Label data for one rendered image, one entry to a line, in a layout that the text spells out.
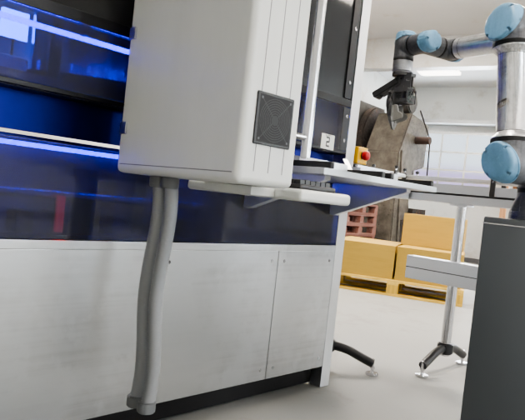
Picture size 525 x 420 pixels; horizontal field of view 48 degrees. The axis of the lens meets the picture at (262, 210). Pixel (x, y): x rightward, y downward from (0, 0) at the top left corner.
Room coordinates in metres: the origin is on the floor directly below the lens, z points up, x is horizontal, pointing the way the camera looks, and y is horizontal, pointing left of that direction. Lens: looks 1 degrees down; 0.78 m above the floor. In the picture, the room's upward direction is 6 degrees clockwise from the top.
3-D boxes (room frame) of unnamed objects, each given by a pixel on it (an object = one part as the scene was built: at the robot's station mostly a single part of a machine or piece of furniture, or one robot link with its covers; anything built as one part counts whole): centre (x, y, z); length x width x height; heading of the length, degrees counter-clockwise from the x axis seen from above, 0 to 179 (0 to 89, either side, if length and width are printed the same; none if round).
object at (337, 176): (2.15, -0.23, 0.87); 0.70 x 0.48 x 0.02; 137
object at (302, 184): (1.64, 0.01, 0.82); 0.40 x 0.14 x 0.02; 45
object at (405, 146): (9.05, -1.94, 1.25); 1.26 x 1.09 x 2.51; 148
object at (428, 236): (5.69, -1.36, 0.38); 1.35 x 1.03 x 0.76; 60
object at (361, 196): (2.32, -0.41, 0.80); 0.34 x 0.03 x 0.13; 47
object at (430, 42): (2.17, -0.53, 1.39); 0.11 x 0.11 x 0.08; 28
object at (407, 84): (2.24, -0.47, 1.23); 0.09 x 0.08 x 0.12; 48
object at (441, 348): (2.97, -0.99, 0.07); 0.50 x 0.08 x 0.14; 137
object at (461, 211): (2.97, -0.99, 0.46); 0.09 x 0.09 x 0.77; 47
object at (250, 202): (1.96, -0.07, 0.80); 0.34 x 0.03 x 0.13; 47
